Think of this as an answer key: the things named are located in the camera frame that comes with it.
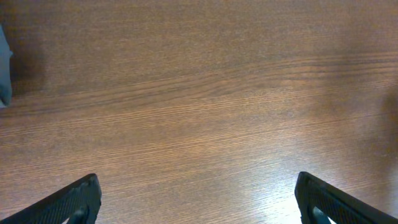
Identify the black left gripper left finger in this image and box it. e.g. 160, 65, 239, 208
1, 174, 101, 224

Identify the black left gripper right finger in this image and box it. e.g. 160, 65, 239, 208
295, 172, 397, 224

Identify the white polo shirt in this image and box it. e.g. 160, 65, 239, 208
0, 27, 13, 108

